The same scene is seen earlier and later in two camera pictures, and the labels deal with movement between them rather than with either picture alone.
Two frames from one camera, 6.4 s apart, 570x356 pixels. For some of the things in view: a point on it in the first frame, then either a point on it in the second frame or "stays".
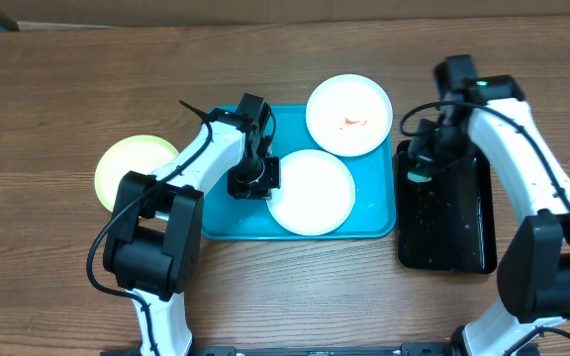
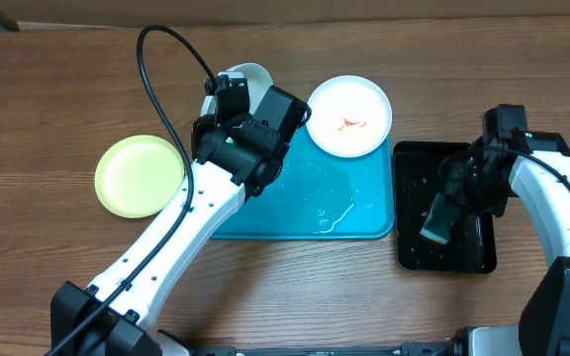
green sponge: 418,178 to 439,221
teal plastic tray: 371,216 stays
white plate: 348,116 stays
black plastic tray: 446,223 stays
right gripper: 423,152 to 455,191
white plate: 316,194 to 258,80
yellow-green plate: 139,153 stays
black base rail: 422,349 stays
